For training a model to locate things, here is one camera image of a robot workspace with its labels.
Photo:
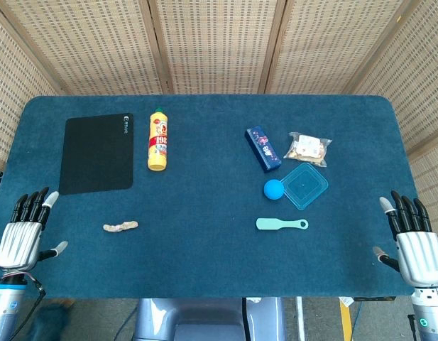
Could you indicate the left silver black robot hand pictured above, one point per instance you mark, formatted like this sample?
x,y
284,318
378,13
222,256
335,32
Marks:
x,y
18,245

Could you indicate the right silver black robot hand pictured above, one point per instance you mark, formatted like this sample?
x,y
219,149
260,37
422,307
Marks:
x,y
421,255

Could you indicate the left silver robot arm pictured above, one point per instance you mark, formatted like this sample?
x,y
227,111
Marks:
x,y
7,309

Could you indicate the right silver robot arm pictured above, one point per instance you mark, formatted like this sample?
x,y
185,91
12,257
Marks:
x,y
429,316

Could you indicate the black mouse pad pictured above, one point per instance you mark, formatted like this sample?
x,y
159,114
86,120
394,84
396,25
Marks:
x,y
96,154

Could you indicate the blue transparent plastic lid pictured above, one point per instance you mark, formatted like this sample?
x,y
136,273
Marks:
x,y
305,186

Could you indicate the white metal table leg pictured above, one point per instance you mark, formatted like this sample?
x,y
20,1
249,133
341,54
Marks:
x,y
300,319

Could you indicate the mint green brush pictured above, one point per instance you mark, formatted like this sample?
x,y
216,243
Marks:
x,y
275,224

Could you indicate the clear bag of snacks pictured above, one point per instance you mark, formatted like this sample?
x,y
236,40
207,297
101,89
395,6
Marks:
x,y
307,149

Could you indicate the woven folding screen panel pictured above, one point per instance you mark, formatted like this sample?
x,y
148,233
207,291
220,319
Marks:
x,y
417,89
339,46
16,89
87,46
215,42

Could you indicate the blue ball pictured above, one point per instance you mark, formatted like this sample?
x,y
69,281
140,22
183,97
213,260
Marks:
x,y
273,189

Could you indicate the yellow chips can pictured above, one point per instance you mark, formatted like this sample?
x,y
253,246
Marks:
x,y
157,142

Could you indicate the blue carpet table cover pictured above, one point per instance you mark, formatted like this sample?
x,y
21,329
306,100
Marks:
x,y
204,255

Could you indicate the dark blue printed box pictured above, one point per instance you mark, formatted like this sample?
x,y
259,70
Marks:
x,y
263,149

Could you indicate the grey blue robot torso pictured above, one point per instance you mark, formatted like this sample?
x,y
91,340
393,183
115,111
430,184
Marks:
x,y
204,319

